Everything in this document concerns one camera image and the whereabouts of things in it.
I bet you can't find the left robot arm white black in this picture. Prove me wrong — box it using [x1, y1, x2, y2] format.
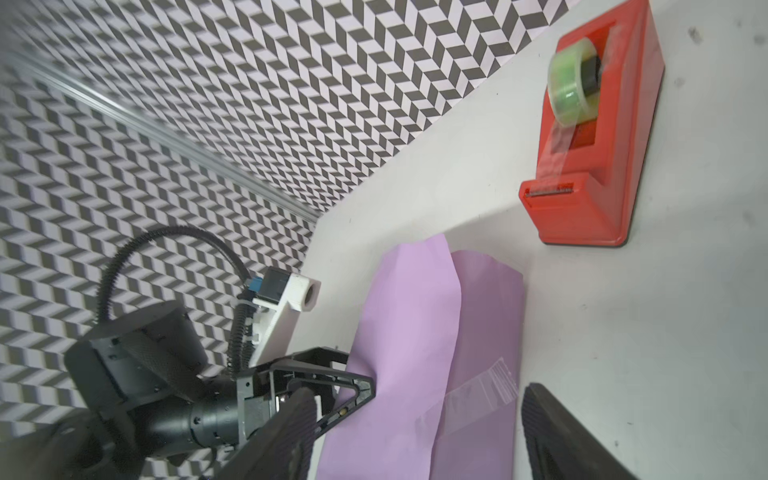
[1, 301, 376, 479]

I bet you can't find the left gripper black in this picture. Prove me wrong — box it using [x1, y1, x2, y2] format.
[132, 347, 376, 456]

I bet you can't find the pink wrapping paper sheet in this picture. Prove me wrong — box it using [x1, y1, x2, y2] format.
[317, 235, 525, 479]

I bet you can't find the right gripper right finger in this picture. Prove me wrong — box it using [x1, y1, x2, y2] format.
[521, 383, 636, 480]

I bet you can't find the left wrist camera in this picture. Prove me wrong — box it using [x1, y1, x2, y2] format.
[242, 267, 321, 368]

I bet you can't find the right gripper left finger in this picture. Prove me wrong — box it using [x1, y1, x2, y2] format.
[214, 387, 317, 480]

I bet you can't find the red tape dispenser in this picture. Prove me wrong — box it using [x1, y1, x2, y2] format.
[519, 1, 665, 247]

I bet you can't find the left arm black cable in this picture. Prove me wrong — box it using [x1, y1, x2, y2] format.
[94, 224, 256, 379]

